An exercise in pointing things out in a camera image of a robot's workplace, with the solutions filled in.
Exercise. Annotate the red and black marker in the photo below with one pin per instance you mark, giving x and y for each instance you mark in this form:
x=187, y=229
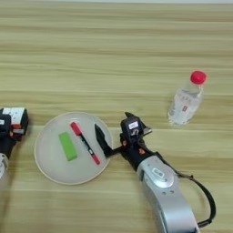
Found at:
x=86, y=145

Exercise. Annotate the clear red-capped water bottle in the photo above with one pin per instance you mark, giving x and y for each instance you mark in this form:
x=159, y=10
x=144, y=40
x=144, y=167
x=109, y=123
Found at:
x=185, y=103

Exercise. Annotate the black labelled box right gripper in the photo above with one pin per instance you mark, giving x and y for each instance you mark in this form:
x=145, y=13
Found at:
x=131, y=127

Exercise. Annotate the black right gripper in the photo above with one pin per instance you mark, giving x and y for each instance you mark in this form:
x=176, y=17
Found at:
x=133, y=153

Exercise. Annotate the black labelled box left gripper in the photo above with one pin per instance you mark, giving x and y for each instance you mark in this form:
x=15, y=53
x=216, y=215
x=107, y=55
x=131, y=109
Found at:
x=4, y=124

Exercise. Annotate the round beige plate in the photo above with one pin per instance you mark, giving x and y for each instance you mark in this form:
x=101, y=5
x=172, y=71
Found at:
x=51, y=164

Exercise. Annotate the black labelled box gripper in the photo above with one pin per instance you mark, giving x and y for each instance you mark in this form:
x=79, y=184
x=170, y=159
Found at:
x=131, y=127
x=4, y=124

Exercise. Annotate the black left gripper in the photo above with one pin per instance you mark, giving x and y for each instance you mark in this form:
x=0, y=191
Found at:
x=6, y=144

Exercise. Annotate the green rectangular block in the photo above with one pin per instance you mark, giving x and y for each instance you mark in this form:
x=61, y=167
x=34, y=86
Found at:
x=68, y=146

